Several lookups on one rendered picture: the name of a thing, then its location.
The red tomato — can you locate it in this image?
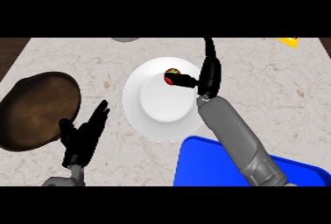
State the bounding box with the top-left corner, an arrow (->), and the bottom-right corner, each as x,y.
164,67 -> 182,86

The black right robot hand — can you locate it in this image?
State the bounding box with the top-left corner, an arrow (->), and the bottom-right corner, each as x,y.
163,37 -> 223,100

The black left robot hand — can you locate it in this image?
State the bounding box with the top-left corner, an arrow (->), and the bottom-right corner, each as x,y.
58,99 -> 111,169

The yellow object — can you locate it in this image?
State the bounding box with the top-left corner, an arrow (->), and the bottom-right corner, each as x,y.
275,37 -> 300,49

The white round plate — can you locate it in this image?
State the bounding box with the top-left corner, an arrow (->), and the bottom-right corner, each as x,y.
121,56 -> 208,144

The grey round object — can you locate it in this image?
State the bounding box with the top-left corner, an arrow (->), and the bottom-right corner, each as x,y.
109,37 -> 142,44

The blue tray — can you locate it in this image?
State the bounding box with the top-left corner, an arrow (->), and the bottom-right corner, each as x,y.
171,135 -> 331,187

